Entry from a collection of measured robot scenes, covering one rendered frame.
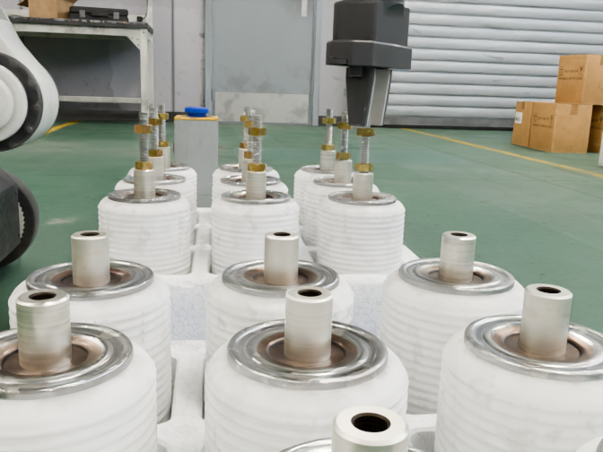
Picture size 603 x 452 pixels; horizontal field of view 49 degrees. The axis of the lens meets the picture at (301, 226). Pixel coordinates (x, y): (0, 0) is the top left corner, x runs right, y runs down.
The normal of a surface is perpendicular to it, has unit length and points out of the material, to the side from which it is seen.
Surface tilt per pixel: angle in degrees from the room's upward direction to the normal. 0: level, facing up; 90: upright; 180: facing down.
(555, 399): 57
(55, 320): 90
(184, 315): 90
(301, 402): 42
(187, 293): 90
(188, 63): 90
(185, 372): 0
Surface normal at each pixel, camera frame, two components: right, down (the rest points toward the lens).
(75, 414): 0.48, -0.36
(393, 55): 0.83, 0.15
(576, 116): 0.14, 0.22
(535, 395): -0.31, -0.37
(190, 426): 0.04, -0.98
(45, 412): 0.28, -0.57
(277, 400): -0.18, -0.59
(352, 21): -0.56, 0.16
